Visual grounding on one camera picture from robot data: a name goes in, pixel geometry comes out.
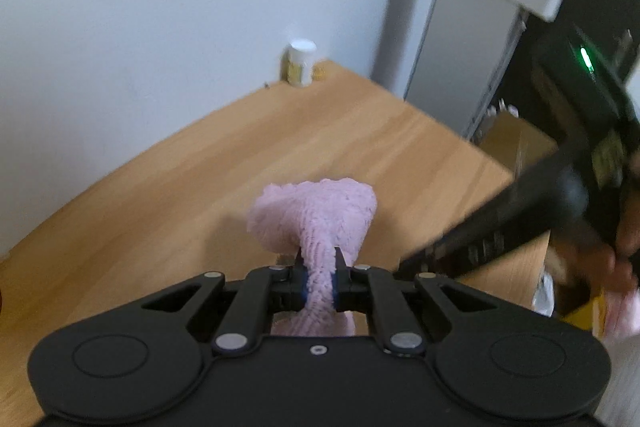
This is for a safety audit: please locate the pink fluffy cloth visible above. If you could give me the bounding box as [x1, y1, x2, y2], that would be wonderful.
[246, 178, 379, 338]

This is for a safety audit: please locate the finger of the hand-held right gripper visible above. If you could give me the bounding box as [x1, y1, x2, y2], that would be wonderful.
[395, 227, 552, 282]
[399, 151, 590, 269]

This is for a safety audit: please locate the small white-lidded jar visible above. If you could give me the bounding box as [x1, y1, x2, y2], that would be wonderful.
[281, 39, 317, 88]

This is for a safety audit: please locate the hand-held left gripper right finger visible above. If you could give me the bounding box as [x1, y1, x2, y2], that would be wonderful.
[333, 247, 502, 356]

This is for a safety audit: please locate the person's right hand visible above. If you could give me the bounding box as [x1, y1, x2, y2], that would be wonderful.
[550, 207, 640, 295]

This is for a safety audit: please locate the cardboard box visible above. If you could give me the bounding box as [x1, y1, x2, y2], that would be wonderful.
[476, 108, 559, 175]

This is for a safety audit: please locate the yellow box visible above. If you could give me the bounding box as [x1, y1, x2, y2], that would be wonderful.
[564, 296, 610, 339]

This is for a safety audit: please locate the white cabinet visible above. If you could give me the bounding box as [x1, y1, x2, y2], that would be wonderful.
[403, 0, 564, 141]

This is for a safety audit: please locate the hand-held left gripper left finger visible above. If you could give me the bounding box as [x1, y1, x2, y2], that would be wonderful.
[133, 248, 307, 355]

